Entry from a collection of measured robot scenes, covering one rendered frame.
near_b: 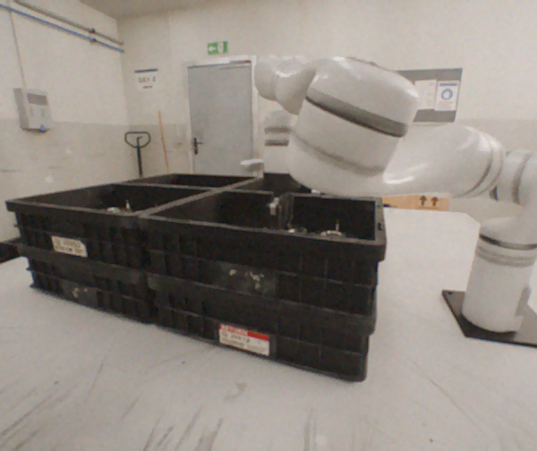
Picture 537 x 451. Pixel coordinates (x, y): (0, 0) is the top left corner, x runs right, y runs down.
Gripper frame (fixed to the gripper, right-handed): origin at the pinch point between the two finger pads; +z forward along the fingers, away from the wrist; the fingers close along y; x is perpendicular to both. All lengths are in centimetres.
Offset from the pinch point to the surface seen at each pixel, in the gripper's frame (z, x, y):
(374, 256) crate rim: -6.1, -16.7, -20.0
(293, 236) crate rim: -7.5, -6.3, -19.3
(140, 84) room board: -104, 291, 317
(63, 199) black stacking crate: -5, 59, -1
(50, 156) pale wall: -7, 325, 187
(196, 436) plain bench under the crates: 15.4, 2.6, -32.7
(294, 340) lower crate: 9.5, -6.8, -18.9
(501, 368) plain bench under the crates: 15.3, -39.9, -9.7
